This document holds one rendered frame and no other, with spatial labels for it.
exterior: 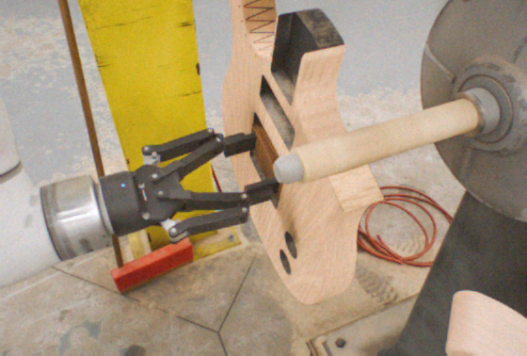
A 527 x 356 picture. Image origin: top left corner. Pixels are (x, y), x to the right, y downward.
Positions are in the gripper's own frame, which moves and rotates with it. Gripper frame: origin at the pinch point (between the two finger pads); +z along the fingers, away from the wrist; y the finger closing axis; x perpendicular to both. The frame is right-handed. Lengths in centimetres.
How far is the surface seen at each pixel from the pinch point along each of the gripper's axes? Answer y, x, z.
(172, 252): -40, -110, -8
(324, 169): 13.3, 18.0, -1.7
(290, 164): 12.1, 18.5, -4.4
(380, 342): 18, -77, 35
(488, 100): 12.3, 19.7, 15.6
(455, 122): 12.9, 18.6, 11.9
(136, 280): -37, -116, -23
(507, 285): 23.7, -17.5, 33.8
